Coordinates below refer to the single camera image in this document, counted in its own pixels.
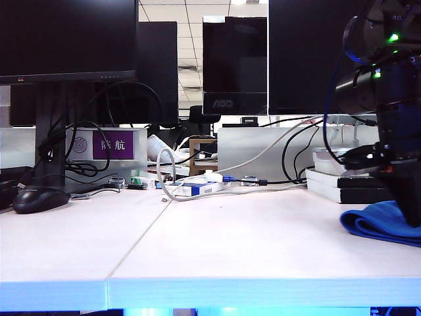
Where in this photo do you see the small wooden shelf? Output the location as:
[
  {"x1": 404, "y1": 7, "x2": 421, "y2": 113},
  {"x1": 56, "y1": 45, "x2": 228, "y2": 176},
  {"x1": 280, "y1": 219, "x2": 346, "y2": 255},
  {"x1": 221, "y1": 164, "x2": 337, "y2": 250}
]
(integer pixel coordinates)
[{"x1": 189, "y1": 138, "x2": 219, "y2": 176}]

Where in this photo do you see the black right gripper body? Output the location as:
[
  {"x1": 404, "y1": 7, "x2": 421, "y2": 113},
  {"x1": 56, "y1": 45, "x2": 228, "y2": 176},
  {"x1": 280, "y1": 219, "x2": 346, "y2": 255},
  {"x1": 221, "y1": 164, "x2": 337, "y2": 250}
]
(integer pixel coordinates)
[{"x1": 368, "y1": 141, "x2": 421, "y2": 180}]

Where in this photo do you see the white frosted sign panel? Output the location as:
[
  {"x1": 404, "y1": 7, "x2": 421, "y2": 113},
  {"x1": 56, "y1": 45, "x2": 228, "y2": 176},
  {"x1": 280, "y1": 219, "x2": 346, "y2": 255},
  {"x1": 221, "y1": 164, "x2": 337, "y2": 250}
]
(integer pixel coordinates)
[{"x1": 64, "y1": 127, "x2": 148, "y2": 180}]

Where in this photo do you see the green white small box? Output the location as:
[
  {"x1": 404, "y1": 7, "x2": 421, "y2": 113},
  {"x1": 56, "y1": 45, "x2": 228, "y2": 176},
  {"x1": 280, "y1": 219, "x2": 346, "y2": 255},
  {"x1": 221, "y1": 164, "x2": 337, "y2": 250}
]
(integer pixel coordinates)
[{"x1": 130, "y1": 176, "x2": 157, "y2": 190}]

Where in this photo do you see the blue microfibre rag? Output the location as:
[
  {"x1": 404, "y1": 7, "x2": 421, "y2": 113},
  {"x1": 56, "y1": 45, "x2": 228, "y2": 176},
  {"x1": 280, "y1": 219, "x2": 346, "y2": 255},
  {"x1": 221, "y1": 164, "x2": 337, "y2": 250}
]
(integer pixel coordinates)
[{"x1": 340, "y1": 200, "x2": 421, "y2": 248}]

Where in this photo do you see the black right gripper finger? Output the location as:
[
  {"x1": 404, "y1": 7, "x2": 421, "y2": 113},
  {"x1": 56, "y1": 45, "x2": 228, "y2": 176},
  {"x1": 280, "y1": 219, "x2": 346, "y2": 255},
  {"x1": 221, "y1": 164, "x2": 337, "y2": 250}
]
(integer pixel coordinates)
[{"x1": 386, "y1": 179, "x2": 421, "y2": 228}]

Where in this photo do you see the thin black monitor cable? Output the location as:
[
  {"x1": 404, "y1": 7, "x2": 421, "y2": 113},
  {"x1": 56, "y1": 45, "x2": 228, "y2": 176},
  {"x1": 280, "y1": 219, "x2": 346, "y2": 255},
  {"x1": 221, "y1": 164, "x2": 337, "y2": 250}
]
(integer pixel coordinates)
[{"x1": 257, "y1": 115, "x2": 321, "y2": 128}]

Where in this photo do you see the black looped cable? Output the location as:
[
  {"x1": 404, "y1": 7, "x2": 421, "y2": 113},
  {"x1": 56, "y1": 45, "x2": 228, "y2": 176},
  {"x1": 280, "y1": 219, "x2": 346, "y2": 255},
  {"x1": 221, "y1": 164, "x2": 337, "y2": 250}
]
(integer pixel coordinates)
[{"x1": 64, "y1": 120, "x2": 111, "y2": 177}]

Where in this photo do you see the black computer mouse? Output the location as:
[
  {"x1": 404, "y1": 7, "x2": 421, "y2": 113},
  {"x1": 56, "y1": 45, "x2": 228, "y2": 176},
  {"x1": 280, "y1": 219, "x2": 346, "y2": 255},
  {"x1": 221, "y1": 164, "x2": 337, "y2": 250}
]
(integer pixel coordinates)
[{"x1": 12, "y1": 186, "x2": 70, "y2": 214}]

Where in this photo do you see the white looped cable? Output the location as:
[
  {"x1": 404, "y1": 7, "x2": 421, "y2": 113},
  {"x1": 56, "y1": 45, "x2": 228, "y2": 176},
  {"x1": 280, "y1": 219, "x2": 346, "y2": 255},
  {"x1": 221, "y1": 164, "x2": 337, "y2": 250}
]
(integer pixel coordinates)
[{"x1": 156, "y1": 147, "x2": 309, "y2": 202}]

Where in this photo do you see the black cable with ferrite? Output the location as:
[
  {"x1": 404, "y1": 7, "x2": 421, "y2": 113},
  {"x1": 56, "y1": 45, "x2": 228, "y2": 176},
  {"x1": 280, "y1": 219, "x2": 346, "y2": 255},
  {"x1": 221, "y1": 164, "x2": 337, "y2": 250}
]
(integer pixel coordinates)
[{"x1": 241, "y1": 177, "x2": 308, "y2": 186}]

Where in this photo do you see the matte black background monitor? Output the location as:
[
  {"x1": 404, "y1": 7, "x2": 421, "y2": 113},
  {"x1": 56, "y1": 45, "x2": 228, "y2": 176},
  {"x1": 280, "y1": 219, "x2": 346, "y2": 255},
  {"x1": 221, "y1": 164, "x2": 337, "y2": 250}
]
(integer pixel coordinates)
[{"x1": 9, "y1": 21, "x2": 180, "y2": 128}]

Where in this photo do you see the white printed bag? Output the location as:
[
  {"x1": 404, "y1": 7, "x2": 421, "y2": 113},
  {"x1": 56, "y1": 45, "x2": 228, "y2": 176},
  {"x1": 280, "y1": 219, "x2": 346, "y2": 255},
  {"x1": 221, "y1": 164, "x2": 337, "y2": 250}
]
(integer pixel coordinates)
[{"x1": 146, "y1": 134, "x2": 176, "y2": 162}]

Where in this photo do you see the thin black mouse cable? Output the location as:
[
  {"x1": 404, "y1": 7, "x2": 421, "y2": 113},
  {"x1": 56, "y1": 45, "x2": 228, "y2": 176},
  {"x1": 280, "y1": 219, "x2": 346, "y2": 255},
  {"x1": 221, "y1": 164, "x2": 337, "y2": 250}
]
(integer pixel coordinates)
[{"x1": 66, "y1": 184, "x2": 121, "y2": 196}]

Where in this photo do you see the grey desk partition panel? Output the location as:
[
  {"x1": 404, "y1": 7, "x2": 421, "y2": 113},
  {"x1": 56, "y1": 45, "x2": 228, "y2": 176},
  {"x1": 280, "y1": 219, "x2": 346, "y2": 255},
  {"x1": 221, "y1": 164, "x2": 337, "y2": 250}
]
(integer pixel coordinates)
[{"x1": 217, "y1": 126, "x2": 381, "y2": 184}]

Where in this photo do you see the white monitor cable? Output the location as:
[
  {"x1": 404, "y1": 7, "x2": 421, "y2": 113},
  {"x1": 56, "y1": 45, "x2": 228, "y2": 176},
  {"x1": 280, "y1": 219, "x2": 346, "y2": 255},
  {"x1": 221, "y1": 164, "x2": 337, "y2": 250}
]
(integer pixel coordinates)
[{"x1": 216, "y1": 115, "x2": 326, "y2": 174}]

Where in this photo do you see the black bundled cable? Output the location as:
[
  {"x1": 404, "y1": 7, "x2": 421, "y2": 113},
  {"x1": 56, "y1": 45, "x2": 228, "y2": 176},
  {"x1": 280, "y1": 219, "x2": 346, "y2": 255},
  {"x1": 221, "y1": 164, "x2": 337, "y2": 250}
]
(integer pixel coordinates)
[{"x1": 36, "y1": 126, "x2": 68, "y2": 163}]

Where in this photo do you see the purple name sign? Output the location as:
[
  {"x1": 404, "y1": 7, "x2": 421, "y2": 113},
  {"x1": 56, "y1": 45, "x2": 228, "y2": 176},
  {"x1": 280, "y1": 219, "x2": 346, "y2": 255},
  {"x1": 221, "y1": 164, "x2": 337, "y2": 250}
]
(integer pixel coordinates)
[{"x1": 92, "y1": 130, "x2": 134, "y2": 160}]

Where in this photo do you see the black widescreen desk monitor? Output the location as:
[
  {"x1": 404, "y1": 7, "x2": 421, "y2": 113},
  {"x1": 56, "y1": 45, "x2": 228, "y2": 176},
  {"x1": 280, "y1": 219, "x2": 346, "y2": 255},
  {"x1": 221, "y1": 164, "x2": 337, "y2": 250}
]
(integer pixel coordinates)
[{"x1": 0, "y1": 0, "x2": 139, "y2": 86}]

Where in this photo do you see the black monitor stand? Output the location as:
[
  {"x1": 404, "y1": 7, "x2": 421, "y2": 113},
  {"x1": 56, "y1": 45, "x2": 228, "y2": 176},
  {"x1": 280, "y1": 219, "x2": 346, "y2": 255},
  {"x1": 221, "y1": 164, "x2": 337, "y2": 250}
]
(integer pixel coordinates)
[{"x1": 19, "y1": 82, "x2": 111, "y2": 195}]

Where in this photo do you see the small glossy AOC monitor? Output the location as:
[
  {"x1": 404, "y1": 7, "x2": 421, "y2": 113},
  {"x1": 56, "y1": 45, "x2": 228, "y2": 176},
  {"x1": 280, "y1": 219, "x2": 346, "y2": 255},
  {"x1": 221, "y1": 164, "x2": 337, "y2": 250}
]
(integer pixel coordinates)
[{"x1": 201, "y1": 16, "x2": 268, "y2": 116}]

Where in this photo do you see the black arched cable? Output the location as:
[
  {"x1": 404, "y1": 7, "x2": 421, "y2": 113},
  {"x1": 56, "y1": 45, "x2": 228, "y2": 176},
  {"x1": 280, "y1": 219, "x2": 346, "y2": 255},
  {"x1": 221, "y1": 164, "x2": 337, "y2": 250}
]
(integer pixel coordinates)
[{"x1": 81, "y1": 80, "x2": 164, "y2": 129}]

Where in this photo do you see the large silver-edged AOC monitor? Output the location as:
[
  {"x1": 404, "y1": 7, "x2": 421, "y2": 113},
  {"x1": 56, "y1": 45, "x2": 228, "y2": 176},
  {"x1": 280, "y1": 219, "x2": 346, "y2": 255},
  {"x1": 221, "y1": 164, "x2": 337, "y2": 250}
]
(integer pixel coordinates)
[{"x1": 268, "y1": 0, "x2": 379, "y2": 116}]

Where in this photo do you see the blue white carton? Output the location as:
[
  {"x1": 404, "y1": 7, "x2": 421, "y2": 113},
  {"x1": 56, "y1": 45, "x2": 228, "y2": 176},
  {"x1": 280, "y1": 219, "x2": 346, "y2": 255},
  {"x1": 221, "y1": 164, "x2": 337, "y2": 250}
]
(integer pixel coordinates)
[{"x1": 163, "y1": 180, "x2": 231, "y2": 198}]

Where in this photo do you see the teal spine book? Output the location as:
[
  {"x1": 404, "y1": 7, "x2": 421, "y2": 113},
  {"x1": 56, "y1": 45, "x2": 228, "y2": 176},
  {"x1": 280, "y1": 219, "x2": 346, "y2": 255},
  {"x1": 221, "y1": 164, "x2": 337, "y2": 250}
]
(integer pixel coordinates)
[{"x1": 312, "y1": 147, "x2": 355, "y2": 163}]

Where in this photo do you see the blue robot arm cable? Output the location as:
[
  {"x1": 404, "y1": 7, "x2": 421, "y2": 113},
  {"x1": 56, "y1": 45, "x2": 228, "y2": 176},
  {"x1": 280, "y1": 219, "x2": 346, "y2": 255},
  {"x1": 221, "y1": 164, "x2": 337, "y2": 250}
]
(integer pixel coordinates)
[{"x1": 322, "y1": 16, "x2": 355, "y2": 165}]

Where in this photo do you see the silver teal monitor stand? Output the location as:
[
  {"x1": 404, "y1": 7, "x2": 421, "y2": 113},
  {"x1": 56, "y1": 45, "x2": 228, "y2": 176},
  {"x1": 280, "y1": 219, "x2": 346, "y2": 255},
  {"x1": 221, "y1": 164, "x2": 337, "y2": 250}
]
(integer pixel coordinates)
[{"x1": 324, "y1": 113, "x2": 379, "y2": 147}]

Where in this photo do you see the white book with print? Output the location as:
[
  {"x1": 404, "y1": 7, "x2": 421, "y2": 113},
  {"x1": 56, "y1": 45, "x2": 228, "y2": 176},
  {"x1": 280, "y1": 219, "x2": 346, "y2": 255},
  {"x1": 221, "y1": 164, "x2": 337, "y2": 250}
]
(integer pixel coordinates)
[{"x1": 314, "y1": 158, "x2": 347, "y2": 176}]

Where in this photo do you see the frosted desk partition panel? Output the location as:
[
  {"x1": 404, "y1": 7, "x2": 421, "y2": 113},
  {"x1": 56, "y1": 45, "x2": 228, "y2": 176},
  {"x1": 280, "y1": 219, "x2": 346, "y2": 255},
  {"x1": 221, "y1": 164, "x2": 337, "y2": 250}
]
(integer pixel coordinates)
[{"x1": 0, "y1": 126, "x2": 36, "y2": 169}]

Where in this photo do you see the black spine white book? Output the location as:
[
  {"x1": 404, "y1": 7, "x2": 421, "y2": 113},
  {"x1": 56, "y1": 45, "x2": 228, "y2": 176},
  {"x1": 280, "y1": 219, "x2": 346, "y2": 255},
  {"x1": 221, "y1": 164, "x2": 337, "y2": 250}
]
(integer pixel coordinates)
[
  {"x1": 307, "y1": 182, "x2": 397, "y2": 204},
  {"x1": 305, "y1": 169, "x2": 386, "y2": 190}
]

